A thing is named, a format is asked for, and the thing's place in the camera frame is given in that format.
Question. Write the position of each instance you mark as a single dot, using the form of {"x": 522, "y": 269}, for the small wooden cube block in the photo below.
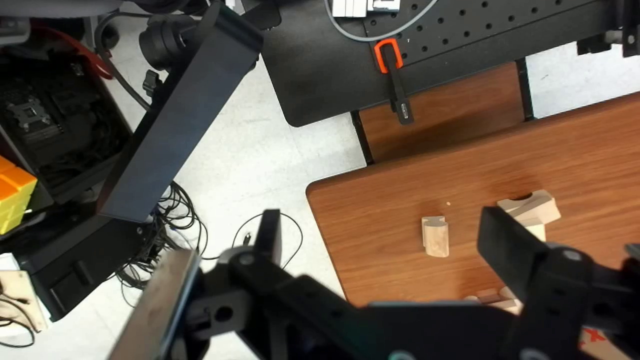
{"x": 540, "y": 210}

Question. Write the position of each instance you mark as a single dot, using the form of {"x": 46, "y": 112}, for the orange black bar clamp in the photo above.
{"x": 393, "y": 73}

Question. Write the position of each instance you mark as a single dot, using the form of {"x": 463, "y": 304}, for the black perforated board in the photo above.
{"x": 466, "y": 41}

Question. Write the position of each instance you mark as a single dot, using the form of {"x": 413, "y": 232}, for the black rectangular beam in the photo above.
{"x": 181, "y": 112}

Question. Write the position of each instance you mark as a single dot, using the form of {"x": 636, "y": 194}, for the large cardboard sheet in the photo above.
{"x": 600, "y": 344}

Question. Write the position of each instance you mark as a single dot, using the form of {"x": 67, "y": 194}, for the black equipment box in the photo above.
{"x": 53, "y": 120}

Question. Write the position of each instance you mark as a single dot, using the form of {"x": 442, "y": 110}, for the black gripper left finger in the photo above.
{"x": 270, "y": 236}

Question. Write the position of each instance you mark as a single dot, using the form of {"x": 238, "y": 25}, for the wooden block pile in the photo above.
{"x": 537, "y": 232}

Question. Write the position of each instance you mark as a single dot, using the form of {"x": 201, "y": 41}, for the wooden lower table shelf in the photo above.
{"x": 441, "y": 112}

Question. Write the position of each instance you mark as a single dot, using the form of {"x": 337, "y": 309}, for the white socket box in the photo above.
{"x": 362, "y": 6}

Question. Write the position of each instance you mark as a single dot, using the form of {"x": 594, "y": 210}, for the stepped wooden block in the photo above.
{"x": 435, "y": 235}

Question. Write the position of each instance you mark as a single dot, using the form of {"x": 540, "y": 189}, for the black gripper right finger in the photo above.
{"x": 517, "y": 252}

